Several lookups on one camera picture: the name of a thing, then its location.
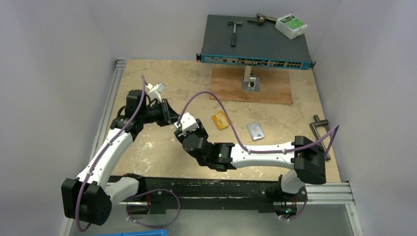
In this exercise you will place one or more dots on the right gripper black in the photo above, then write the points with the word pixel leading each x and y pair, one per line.
pixel 199 128

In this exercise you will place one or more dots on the plywood board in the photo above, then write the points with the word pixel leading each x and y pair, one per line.
pixel 274 86

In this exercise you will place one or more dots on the white green box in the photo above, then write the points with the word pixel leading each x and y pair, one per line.
pixel 291 26

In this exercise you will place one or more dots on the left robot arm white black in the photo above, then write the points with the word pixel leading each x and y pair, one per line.
pixel 87 197

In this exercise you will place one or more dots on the small claw hammer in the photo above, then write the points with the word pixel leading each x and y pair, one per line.
pixel 235 24

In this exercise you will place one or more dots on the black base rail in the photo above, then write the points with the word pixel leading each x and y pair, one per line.
pixel 169 193

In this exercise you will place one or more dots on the blue plastic bin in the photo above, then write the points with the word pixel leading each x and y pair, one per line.
pixel 141 233

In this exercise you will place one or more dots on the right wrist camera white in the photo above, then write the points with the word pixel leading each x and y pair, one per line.
pixel 187 124

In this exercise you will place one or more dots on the aluminium frame rail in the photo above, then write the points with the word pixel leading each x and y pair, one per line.
pixel 118 73
pixel 329 193

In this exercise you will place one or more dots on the gold credit card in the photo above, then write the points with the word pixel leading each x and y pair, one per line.
pixel 220 120

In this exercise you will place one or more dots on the aluminium frame rail left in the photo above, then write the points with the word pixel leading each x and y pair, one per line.
pixel 118 73

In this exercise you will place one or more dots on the dark hammer tool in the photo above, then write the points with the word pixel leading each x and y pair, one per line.
pixel 261 19

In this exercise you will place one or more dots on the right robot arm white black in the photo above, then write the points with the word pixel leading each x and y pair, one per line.
pixel 304 159

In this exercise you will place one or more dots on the aluminium frame rail front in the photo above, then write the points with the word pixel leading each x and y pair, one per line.
pixel 329 193

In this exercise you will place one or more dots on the network switch dark blue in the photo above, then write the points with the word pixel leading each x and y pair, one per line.
pixel 257 45

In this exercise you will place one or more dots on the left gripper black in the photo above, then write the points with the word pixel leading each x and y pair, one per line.
pixel 168 115

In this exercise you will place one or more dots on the metal post stand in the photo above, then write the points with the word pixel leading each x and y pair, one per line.
pixel 250 82

